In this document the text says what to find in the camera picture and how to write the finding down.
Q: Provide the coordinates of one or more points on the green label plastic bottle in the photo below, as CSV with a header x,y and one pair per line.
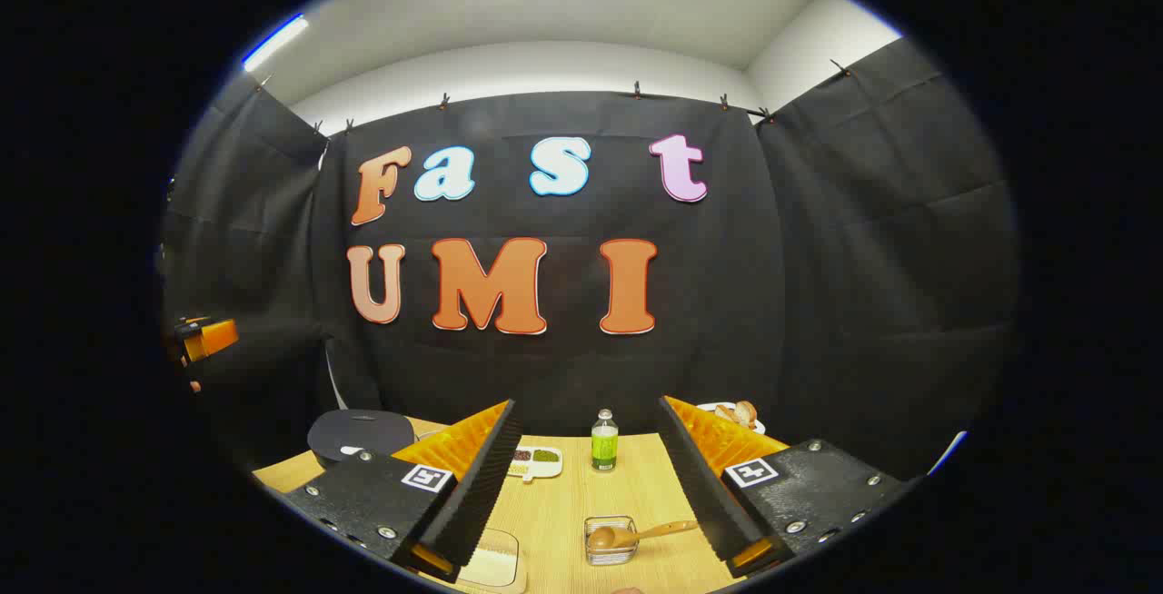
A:
x,y
604,444

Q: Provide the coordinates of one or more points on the white toaster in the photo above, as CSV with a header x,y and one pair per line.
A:
x,y
709,408

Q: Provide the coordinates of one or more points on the ceiling light bar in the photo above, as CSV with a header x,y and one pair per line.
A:
x,y
274,42

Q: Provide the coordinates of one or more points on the clear plastic container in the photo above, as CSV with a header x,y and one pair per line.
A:
x,y
491,539

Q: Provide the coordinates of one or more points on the grey rice cooker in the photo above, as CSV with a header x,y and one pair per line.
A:
x,y
359,435

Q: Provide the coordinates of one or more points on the wooden spoon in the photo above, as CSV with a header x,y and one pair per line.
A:
x,y
604,537

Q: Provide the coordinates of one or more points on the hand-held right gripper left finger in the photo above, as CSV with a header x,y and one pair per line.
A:
x,y
482,494

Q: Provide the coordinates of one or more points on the black backdrop cloth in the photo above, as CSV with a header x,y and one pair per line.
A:
x,y
727,303

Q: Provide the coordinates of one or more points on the toasted bread slice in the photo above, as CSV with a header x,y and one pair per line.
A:
x,y
725,412
745,412

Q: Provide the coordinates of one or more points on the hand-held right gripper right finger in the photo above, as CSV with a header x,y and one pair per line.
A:
x,y
704,494

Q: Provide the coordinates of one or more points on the white divided bean dish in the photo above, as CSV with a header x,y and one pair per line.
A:
x,y
543,458

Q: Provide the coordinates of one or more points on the white rice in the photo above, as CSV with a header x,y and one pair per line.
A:
x,y
495,569

